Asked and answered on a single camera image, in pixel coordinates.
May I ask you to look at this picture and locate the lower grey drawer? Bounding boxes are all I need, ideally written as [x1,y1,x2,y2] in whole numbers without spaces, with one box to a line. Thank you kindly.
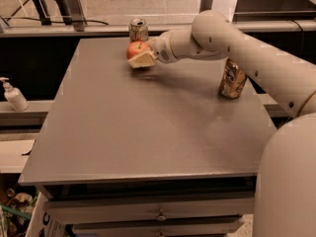
[73,216,244,237]

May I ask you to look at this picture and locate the white cardboard box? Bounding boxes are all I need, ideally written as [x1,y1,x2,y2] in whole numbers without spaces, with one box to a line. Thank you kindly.
[25,193,65,237]

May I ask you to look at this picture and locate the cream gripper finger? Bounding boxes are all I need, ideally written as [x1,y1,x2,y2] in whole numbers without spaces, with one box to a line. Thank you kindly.
[145,38,157,49]
[128,51,157,68]

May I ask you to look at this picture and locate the black floor cable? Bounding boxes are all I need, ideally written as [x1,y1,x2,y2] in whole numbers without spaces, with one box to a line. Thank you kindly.
[0,15,110,27]

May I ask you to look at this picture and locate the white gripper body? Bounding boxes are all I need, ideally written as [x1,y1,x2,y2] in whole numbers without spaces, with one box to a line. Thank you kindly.
[153,31,178,63]

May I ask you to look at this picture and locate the grey drawer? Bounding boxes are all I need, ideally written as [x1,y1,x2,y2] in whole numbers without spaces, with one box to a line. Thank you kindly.
[44,192,254,224]
[73,216,244,237]

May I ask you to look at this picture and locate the white pump dispenser bottle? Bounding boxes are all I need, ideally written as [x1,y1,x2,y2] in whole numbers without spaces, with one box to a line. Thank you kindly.
[0,77,29,112]

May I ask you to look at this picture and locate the person's black shoes and legs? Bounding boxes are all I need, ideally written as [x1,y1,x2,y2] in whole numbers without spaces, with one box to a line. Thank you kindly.
[32,0,72,26]

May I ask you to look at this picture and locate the red yellow apple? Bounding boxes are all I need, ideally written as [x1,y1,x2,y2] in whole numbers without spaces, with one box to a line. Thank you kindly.
[126,40,149,59]

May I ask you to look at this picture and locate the grey drawer cabinet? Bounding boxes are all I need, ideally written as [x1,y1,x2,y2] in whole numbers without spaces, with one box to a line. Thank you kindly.
[18,34,277,237]

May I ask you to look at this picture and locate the upper grey drawer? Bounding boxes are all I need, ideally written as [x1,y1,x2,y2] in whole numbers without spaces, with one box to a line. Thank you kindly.
[44,192,254,224]

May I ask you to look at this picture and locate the green white 7up can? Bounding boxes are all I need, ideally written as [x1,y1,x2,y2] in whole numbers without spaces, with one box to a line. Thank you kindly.
[128,18,149,42]

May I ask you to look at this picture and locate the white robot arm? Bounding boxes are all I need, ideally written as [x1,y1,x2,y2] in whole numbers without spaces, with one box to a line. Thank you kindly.
[127,10,316,237]

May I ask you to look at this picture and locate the gold brown soda can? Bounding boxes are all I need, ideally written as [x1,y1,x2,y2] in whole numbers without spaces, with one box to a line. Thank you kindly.
[218,58,247,99]

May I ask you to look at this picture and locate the left metal railing post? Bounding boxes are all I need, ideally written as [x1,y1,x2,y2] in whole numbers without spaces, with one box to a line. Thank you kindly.
[67,0,85,32]

